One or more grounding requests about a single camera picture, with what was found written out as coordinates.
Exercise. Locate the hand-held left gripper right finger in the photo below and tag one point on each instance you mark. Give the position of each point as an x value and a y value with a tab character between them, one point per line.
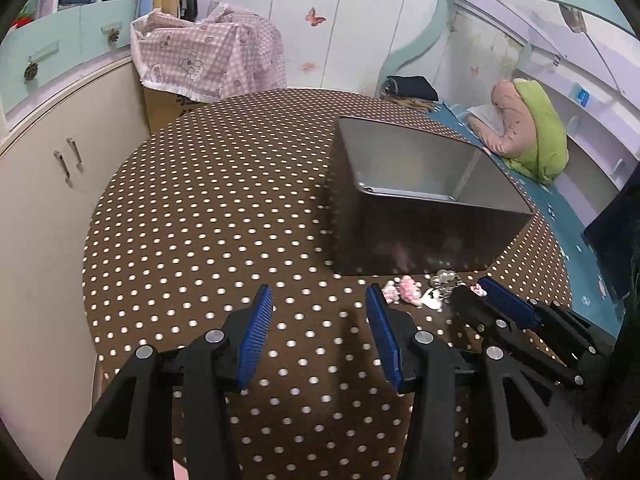
385	340

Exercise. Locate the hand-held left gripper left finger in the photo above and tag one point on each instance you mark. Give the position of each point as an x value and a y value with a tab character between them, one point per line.
252	340

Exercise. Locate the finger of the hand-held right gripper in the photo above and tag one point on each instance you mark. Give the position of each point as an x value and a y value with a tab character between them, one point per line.
510	302
470	305

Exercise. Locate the pink rabbit charm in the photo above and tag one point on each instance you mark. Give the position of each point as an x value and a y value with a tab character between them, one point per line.
479	290

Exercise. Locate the silver tin box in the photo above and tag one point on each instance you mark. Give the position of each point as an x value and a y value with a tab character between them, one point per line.
425	240

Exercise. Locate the silver bead cluster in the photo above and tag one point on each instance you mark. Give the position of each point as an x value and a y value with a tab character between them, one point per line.
445	278

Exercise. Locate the white heart charm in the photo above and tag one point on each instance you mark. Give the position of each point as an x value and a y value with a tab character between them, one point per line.
431	299

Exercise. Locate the white rabbit charm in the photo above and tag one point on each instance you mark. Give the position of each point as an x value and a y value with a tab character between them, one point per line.
389	293

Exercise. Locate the pink spotted charm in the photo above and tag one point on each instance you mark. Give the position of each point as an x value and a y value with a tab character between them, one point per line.
409	290

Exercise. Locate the teal patterned bed sheet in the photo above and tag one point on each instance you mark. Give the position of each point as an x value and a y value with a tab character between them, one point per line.
565	220

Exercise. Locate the brown polka dot tablecloth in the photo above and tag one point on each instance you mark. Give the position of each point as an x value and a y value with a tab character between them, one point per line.
210	220

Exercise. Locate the dark cloth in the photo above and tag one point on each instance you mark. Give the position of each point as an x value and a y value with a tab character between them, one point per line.
617	230

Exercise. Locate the person's pink pants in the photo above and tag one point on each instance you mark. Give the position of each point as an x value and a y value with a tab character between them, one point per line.
179	472

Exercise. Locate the pink and green pillow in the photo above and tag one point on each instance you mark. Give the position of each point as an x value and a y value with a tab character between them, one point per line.
540	130

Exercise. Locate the white pillow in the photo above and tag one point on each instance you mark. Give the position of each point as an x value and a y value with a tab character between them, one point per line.
482	114

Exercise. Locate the folded tan garment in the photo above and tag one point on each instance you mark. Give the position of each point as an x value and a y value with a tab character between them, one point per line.
415	105

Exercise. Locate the small blue box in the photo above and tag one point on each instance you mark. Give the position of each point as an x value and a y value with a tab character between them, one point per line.
581	95

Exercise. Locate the folded dark clothes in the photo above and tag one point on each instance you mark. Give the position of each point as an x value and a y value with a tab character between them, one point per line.
412	87

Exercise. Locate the white cabinet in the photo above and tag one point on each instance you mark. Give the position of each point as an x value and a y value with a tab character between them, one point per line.
50	220

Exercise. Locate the cardboard box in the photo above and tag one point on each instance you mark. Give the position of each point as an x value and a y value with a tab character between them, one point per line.
165	110

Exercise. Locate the pale butterfly sticker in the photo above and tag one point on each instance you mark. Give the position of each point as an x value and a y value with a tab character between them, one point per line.
310	66

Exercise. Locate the pink checked cloth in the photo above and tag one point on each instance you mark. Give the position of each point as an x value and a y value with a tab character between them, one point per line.
200	60

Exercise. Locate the white wardrobe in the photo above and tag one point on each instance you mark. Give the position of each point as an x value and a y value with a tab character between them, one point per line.
340	25

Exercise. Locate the pink butterfly sticker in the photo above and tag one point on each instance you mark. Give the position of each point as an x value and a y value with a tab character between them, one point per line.
315	16

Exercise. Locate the pine cone drawer knob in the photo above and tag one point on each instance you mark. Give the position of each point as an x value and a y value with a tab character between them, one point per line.
31	71
114	35

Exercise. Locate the small mint drawer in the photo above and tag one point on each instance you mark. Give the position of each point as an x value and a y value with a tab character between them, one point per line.
107	20

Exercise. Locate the large mint drawer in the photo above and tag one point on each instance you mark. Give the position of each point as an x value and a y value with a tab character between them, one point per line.
45	50

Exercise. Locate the red cloth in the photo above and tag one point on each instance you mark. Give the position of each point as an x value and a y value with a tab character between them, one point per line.
22	20

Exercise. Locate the mint bed frame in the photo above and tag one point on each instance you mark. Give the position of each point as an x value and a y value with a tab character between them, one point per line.
425	40

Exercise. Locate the brown wall sticker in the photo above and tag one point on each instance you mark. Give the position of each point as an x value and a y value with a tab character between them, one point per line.
571	18

